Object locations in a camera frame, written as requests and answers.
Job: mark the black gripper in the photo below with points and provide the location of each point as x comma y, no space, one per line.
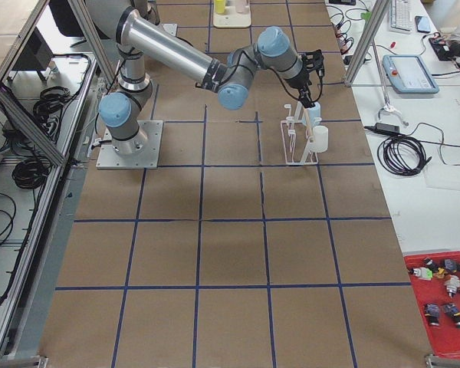
297,83

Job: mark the light blue plastic cup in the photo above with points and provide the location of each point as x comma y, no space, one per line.
313,114

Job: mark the pale green plastic cup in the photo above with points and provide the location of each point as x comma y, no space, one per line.
320,139

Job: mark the pink plastic cup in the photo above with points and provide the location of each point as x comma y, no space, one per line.
241,6

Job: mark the yellow plastic cup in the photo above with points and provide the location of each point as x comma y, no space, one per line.
220,6

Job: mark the teach pendant tablet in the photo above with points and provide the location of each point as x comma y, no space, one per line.
408,74

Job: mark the cream plastic tray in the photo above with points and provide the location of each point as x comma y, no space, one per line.
232,19

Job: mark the white keyboard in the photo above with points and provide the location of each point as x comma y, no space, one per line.
400,18

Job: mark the black smartphone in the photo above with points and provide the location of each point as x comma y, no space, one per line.
422,24

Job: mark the red parts tray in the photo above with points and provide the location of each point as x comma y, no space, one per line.
435,279

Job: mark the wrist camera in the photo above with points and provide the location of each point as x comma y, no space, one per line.
314,61

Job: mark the white wire cup rack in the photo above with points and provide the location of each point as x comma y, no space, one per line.
297,138

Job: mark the aluminium frame post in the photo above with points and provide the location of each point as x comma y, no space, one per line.
372,25

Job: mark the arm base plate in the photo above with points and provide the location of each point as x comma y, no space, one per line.
140,152

